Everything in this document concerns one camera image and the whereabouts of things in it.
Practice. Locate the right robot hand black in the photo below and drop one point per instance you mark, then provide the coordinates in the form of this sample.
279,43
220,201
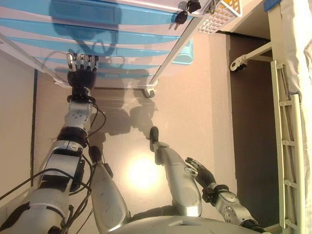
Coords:
204,176

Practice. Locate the left robot hand black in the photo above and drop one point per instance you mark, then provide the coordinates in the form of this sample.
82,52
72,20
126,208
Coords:
81,79

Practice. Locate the white blue cart drawer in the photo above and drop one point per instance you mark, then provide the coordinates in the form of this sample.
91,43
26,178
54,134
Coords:
136,47

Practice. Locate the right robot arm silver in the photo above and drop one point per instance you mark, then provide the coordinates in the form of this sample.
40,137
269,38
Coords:
229,202

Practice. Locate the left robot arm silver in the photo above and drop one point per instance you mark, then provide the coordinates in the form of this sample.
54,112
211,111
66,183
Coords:
73,114

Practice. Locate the right robot leg silver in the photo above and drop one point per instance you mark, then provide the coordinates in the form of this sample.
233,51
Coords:
180,180

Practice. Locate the robot leg silver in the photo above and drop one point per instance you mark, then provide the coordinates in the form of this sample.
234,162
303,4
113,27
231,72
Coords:
180,180
107,195

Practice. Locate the robot torso silver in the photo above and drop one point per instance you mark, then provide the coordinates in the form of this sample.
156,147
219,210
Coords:
182,226

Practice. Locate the white blue medical cart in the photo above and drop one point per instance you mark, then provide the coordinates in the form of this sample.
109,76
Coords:
146,29

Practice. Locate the left robot leg silver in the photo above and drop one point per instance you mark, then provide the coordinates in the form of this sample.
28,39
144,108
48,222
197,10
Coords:
107,195

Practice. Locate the light blue side bin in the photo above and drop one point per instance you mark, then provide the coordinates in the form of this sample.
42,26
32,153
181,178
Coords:
184,54

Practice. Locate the white bed caster wheel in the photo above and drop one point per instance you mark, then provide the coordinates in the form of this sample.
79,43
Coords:
237,64

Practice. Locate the black cart keys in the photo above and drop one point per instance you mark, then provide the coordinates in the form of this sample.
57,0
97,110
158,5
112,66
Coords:
181,17

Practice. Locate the white mesh basket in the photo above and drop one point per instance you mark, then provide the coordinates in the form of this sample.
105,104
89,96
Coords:
214,19

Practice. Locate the white hospital bed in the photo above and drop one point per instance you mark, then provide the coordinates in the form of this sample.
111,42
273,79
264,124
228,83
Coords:
299,48

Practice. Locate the blue bed corner bumper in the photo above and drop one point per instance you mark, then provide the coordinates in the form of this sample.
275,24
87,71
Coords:
273,5

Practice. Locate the white bed side rail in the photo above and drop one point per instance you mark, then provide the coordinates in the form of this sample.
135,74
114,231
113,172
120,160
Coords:
280,146

